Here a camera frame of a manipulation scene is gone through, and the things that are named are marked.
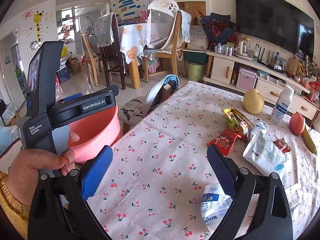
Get white wrapper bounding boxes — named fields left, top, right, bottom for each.
left=201, top=183, right=233, bottom=233

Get white wet wipes pack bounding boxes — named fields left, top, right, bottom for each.
left=242, top=131, right=287, bottom=179

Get pink plastic bucket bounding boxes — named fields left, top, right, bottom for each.
left=53, top=105, right=123, bottom=164

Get red pastry wrapper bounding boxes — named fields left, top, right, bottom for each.
left=273, top=138, right=291, bottom=153

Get red snack wrapper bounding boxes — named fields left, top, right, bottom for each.
left=207, top=129, right=242, bottom=156

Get white Magicday yogurt pouch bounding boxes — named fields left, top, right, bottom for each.
left=249, top=119, right=267, bottom=139

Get yellow snack bag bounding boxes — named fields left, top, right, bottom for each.
left=223, top=108, right=254, bottom=142

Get yellow sleeve forearm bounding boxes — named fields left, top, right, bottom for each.
left=1, top=172, right=30, bottom=239

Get green trash can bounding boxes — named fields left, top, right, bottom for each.
left=188, top=62, right=204, bottom=82

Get person's left hand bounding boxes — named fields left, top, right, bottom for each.
left=5, top=130, right=81, bottom=208

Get light wooden chair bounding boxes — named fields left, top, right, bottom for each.
left=142, top=10, right=191, bottom=83
left=80, top=29, right=102, bottom=87

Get yellow banana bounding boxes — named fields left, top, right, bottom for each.
left=302, top=125, right=317, bottom=154

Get cat face stool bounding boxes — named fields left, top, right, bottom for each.
left=118, top=96, right=146, bottom=127

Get cherry print tablecloth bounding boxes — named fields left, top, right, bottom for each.
left=86, top=80, right=320, bottom=240

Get red apple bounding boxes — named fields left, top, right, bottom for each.
left=289, top=112, right=305, bottom=135

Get dark wooden chair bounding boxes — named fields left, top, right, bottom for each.
left=99, top=12, right=126, bottom=90

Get giraffe height chart sticker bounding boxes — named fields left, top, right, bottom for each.
left=23, top=10, right=53, bottom=51

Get yellow pear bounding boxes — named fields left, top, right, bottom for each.
left=242, top=88, right=265, bottom=115

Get white yogurt bottle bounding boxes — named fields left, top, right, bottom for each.
left=270, top=85, right=295, bottom=125

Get dining table orange print cloth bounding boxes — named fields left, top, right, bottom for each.
left=117, top=23, right=151, bottom=90

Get pink storage box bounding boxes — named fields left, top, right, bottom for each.
left=236, top=67, right=257, bottom=91

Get white TV cabinet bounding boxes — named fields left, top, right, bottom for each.
left=203, top=50, right=310, bottom=105

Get electric kettle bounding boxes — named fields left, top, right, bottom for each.
left=233, top=38, right=253, bottom=61

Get dark flower bouquet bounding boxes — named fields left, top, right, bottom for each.
left=200, top=12, right=237, bottom=50

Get black television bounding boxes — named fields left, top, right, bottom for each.
left=236, top=0, right=315, bottom=59

